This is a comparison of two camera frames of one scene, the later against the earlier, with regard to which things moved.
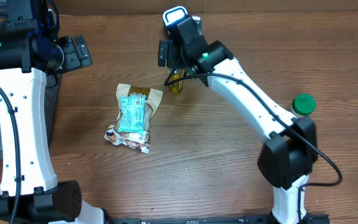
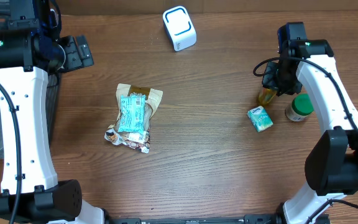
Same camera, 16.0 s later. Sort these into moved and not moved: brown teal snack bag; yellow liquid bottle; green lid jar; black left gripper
Moved: yellow liquid bottle
Not moved: green lid jar; black left gripper; brown teal snack bag
